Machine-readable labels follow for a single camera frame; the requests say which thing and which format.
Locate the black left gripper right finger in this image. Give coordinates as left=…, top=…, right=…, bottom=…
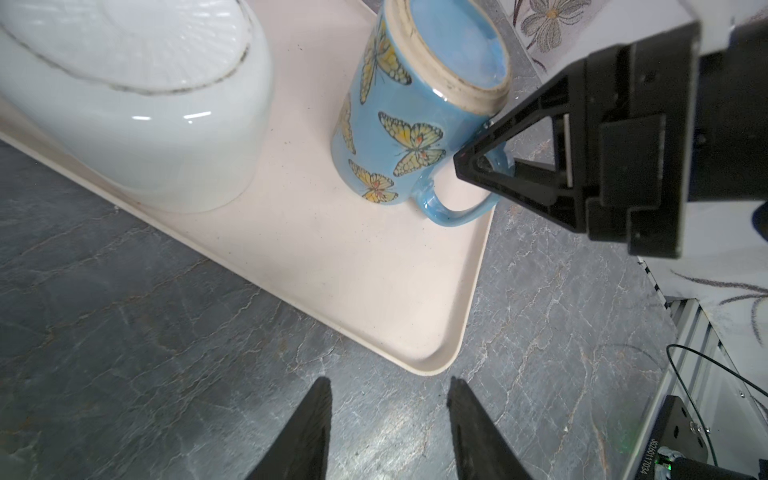
left=447, top=377, right=532, bottom=480

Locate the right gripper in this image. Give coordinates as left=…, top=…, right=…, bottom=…
left=454, top=21, right=767, bottom=258

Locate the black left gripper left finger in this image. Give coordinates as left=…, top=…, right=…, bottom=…
left=247, top=377, right=332, bottom=480

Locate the blue butterfly mug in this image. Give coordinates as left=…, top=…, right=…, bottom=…
left=331, top=1, right=511, bottom=227

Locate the white ribbed-bottom mug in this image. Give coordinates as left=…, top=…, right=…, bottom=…
left=1, top=1, right=274, bottom=213

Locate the cream plastic tray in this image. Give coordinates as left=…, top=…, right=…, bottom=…
left=1, top=1, right=492, bottom=376

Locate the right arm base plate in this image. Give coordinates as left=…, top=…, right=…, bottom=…
left=633, top=395, right=709, bottom=479

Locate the aluminium mounting rail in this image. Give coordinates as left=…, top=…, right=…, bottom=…
left=623, top=257, right=768, bottom=480

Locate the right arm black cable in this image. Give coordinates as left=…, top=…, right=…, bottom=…
left=665, top=344, right=768, bottom=469

